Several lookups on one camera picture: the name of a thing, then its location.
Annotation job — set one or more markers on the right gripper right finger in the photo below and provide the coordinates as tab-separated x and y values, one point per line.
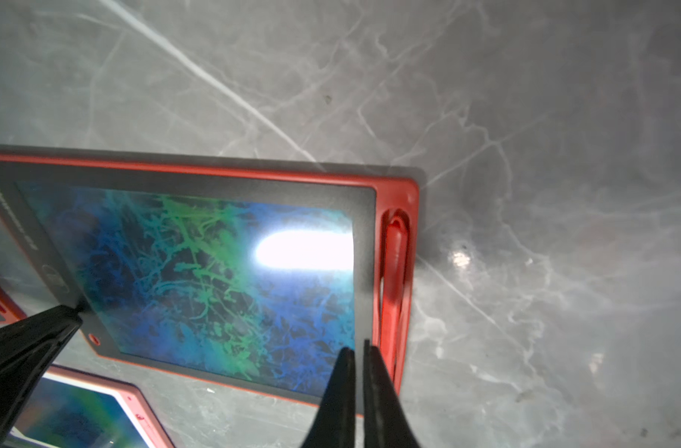
385	424

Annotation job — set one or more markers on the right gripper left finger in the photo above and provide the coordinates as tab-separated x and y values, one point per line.
334	423

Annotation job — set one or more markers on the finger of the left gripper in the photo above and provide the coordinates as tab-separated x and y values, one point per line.
27	350

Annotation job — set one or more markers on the red stylus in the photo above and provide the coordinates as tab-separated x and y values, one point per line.
394	267

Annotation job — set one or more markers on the pink white writing tablet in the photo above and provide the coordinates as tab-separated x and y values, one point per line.
69	408

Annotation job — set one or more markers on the right red writing tablet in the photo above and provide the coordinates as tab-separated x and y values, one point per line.
248	274

